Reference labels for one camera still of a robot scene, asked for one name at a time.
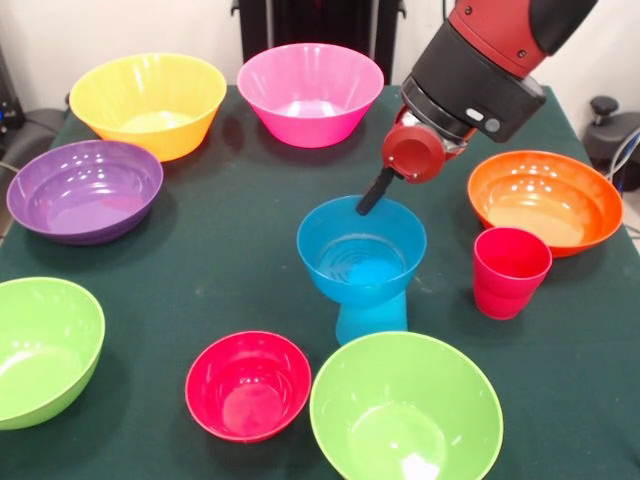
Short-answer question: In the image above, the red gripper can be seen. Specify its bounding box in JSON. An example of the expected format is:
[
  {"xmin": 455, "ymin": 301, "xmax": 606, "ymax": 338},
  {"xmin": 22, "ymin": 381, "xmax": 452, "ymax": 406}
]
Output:
[{"xmin": 356, "ymin": 107, "xmax": 466, "ymax": 217}]

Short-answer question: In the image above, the small blue plastic bowl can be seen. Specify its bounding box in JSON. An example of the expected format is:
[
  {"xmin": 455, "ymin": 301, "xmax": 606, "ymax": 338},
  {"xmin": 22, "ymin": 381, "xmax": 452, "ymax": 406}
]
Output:
[{"xmin": 296, "ymin": 195, "xmax": 428, "ymax": 310}]

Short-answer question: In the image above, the blue plastic cup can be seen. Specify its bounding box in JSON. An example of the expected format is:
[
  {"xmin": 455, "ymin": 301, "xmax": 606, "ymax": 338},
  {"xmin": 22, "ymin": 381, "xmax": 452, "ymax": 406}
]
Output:
[{"xmin": 335, "ymin": 289, "xmax": 409, "ymax": 347}]

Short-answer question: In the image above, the red plastic cup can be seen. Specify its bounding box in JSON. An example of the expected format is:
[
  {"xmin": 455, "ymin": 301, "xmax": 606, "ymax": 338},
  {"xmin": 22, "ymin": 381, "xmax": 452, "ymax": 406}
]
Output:
[{"xmin": 472, "ymin": 225, "xmax": 554, "ymax": 321}]

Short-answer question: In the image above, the light green plastic bowl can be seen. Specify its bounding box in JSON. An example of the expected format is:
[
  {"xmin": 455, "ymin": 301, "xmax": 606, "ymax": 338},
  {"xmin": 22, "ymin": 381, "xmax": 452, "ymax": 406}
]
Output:
[
  {"xmin": 309, "ymin": 330, "xmax": 505, "ymax": 480},
  {"xmin": 0, "ymin": 277, "xmax": 106, "ymax": 431}
]

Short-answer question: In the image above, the small red plastic bowl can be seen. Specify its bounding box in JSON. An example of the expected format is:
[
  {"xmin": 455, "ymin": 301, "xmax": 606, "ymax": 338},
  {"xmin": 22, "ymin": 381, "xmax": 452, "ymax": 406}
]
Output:
[{"xmin": 184, "ymin": 330, "xmax": 312, "ymax": 444}]

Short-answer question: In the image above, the dark green table cloth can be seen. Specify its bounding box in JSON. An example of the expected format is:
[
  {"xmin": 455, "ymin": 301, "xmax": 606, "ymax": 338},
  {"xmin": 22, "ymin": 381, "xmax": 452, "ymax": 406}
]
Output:
[{"xmin": 0, "ymin": 83, "xmax": 640, "ymax": 480}]

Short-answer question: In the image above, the large pink plastic bowl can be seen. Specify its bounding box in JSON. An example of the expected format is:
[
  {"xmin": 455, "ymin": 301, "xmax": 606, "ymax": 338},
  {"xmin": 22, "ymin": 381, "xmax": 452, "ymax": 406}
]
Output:
[{"xmin": 236, "ymin": 42, "xmax": 385, "ymax": 149}]

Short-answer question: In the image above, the shallow orange plastic bowl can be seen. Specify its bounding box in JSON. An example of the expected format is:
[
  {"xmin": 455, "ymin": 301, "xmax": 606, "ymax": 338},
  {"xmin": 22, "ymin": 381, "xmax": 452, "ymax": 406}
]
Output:
[{"xmin": 467, "ymin": 150, "xmax": 625, "ymax": 259}]

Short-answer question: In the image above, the black floor stand base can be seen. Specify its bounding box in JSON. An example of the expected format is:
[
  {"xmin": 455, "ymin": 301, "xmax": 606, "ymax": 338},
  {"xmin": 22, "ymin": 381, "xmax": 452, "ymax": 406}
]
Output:
[{"xmin": 583, "ymin": 96, "xmax": 640, "ymax": 174}]

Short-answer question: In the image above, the large yellow-orange plastic bowl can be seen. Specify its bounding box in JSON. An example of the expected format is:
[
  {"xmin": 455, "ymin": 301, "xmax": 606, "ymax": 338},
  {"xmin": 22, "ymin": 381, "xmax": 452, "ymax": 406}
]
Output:
[{"xmin": 68, "ymin": 52, "xmax": 228, "ymax": 163}]

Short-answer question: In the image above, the shallow purple plastic bowl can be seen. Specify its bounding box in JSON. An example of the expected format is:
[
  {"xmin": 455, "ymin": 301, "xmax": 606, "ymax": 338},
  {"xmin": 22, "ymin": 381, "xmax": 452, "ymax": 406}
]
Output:
[{"xmin": 5, "ymin": 139, "xmax": 165, "ymax": 246}]

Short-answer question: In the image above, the black equipment box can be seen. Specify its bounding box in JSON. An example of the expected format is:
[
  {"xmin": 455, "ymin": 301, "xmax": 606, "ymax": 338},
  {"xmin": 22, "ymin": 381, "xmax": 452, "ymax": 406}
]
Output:
[{"xmin": 0, "ymin": 47, "xmax": 25, "ymax": 131}]

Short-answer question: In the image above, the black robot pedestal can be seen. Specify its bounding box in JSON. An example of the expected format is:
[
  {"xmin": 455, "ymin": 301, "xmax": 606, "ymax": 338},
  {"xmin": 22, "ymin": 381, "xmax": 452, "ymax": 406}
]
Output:
[{"xmin": 238, "ymin": 0, "xmax": 401, "ymax": 84}]

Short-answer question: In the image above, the white cable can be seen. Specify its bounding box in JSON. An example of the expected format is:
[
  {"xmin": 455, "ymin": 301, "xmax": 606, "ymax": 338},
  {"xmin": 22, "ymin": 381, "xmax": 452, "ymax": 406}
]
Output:
[{"xmin": 602, "ymin": 127, "xmax": 640, "ymax": 181}]

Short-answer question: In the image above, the blue cable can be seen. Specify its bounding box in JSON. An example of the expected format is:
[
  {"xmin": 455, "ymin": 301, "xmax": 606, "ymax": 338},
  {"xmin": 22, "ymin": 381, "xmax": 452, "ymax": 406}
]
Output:
[{"xmin": 615, "ymin": 134, "xmax": 640, "ymax": 211}]

